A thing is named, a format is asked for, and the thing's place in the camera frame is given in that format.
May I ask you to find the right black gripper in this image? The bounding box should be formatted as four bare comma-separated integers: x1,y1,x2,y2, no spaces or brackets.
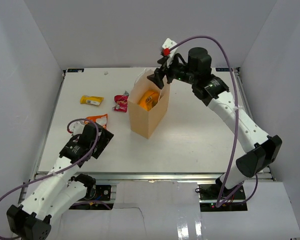
148,53,199,89

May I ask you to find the orange chips bag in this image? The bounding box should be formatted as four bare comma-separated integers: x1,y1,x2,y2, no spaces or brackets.
86,114,108,129

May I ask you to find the large orange gummy bag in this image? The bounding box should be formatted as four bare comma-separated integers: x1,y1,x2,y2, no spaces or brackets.
138,90,160,112

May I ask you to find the small yellow snack packet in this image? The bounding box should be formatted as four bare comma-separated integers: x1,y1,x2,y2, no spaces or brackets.
79,95,104,107

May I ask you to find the red candy packet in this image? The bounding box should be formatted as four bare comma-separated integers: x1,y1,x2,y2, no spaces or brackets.
112,91,130,113

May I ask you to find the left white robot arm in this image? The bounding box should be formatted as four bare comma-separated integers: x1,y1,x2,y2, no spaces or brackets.
6,123,114,240

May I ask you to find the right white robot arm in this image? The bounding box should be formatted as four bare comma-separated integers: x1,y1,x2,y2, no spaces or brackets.
147,47,283,200

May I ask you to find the brown paper bag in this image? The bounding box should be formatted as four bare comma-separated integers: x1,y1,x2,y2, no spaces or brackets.
127,68,170,139

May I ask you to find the right blue table label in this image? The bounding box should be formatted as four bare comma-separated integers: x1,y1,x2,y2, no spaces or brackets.
215,67,233,72

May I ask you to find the blue table label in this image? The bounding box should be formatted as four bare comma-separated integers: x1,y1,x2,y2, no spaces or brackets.
215,67,233,72
66,68,85,73

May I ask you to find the left blue table label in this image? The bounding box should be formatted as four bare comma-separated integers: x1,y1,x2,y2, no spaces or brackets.
66,68,85,73

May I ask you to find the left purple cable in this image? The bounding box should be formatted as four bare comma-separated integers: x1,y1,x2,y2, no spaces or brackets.
0,118,101,238

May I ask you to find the purple cable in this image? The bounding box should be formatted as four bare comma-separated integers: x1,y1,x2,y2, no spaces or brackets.
0,118,101,238
169,35,260,209

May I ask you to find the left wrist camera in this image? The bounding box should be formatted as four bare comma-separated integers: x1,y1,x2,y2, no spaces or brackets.
67,120,86,136

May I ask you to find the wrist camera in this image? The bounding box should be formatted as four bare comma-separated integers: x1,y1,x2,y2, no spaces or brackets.
67,120,86,136
161,38,178,67

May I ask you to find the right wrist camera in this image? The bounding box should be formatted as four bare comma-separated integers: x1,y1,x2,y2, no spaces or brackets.
161,38,178,67

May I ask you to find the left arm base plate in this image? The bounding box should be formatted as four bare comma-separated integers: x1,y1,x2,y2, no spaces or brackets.
79,184,113,210

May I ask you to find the aluminium front rail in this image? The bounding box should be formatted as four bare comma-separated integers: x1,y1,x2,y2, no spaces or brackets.
19,172,275,201

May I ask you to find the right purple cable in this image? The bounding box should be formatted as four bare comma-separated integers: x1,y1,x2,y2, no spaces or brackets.
169,35,260,209

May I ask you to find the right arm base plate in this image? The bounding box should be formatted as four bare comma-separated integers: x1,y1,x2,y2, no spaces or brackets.
194,183,248,213

